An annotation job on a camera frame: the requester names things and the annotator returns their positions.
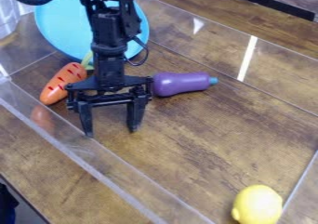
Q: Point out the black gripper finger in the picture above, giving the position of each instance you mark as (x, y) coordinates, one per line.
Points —
(135, 112)
(86, 118)

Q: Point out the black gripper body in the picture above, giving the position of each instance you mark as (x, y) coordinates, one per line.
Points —
(110, 87)

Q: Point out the orange toy carrot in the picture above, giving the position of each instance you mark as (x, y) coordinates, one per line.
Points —
(73, 72)

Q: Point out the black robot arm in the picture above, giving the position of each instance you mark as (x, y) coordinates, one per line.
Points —
(115, 25)

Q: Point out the purple toy eggplant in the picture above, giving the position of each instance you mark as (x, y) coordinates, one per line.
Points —
(170, 83)

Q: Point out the blue plastic plate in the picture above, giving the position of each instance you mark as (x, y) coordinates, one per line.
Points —
(63, 24)

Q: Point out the black bar in background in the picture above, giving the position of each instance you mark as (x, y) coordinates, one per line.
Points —
(289, 9)

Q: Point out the yellow toy lemon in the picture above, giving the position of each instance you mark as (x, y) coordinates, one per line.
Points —
(257, 205)

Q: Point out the clear acrylic tray wall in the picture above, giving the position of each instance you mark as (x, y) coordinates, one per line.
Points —
(206, 144)

